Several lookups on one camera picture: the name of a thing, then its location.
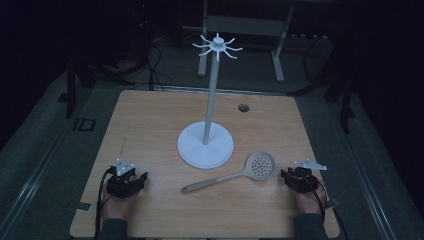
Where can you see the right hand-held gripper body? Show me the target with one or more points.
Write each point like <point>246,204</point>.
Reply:
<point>303,180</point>

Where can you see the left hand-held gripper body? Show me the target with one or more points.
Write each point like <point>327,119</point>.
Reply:
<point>121,186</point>

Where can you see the white utensil rack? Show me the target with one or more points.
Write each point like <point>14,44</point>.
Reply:
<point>205,150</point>

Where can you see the person's left hand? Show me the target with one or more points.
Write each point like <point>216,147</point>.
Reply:
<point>116,207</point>

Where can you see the person's right hand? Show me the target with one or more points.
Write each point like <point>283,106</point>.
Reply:
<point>308,202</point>

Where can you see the grey tape strip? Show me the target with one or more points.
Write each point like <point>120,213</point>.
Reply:
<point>332,203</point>
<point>84,206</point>

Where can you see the black metal stand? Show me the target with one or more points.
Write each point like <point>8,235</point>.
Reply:
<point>70,90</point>
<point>346,106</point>

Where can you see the white metal table frame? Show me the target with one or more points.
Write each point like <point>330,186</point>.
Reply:
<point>246,25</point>

